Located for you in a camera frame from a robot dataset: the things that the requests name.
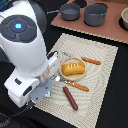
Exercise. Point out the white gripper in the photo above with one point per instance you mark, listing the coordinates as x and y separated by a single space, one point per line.
22 89

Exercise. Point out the brown toy sausage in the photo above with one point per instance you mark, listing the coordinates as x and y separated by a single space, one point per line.
70 98

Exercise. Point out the yellow toy bread loaf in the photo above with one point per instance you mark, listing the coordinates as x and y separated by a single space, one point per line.
73 68

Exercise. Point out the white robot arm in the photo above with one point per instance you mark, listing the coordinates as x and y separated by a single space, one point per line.
22 25

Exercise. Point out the round beige plate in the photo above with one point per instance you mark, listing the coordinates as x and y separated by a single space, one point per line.
74 77

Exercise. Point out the woven beige placemat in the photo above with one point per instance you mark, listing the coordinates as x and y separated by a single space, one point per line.
96 79

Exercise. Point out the small grey saucepan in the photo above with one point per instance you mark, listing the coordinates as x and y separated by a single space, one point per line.
69 12

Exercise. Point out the large grey pot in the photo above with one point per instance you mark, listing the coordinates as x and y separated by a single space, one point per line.
94 15

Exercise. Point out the brown wooden tray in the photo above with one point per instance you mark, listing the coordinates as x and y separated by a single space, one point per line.
110 29

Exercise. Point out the beige bowl on burner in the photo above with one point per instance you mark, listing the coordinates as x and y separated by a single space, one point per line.
124 16

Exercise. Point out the fork with wooden handle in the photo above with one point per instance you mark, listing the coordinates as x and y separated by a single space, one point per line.
76 85

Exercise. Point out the knife with wooden handle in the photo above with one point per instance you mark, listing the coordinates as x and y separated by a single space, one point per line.
83 58

